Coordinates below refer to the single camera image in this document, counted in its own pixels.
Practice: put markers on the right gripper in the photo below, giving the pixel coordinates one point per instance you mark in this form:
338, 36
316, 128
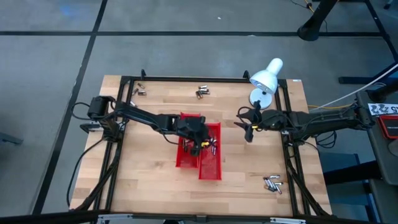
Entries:
270, 119

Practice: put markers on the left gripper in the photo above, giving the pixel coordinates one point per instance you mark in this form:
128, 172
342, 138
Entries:
192, 129

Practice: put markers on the red plastic bin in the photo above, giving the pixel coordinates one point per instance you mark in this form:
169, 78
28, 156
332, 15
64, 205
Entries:
186, 160
210, 169

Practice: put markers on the dark copper-ended battery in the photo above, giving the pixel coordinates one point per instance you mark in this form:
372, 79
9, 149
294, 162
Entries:
141, 86
198, 95
201, 95

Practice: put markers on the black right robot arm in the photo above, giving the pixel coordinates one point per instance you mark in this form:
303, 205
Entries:
326, 119

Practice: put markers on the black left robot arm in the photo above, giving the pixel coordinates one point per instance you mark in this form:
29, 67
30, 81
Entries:
140, 115

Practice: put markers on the white desk lamp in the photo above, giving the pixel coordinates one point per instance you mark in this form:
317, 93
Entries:
265, 79

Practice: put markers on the black floor stand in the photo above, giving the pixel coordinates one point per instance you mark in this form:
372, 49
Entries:
312, 31

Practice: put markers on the white printed marker sheet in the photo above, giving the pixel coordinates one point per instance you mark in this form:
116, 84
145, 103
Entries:
384, 109

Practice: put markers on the dark side desk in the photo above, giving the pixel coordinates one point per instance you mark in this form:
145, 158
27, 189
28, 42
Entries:
382, 161

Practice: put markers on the red-edged black device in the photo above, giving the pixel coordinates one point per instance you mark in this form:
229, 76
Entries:
390, 126

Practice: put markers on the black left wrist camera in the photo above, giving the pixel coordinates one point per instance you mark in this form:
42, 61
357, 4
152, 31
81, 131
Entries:
195, 151

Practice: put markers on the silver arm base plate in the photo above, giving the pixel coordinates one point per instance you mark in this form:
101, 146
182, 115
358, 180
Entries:
286, 132

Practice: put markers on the black aluminium table frame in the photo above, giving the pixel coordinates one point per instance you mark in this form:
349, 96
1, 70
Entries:
186, 79

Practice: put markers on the silver frame bracket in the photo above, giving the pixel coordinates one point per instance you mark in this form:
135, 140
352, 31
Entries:
115, 217
287, 221

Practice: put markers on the black floor frame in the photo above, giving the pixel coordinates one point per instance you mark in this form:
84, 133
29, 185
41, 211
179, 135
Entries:
367, 79

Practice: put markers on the grey floor bracket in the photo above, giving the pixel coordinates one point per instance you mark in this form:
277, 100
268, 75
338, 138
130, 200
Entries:
11, 139

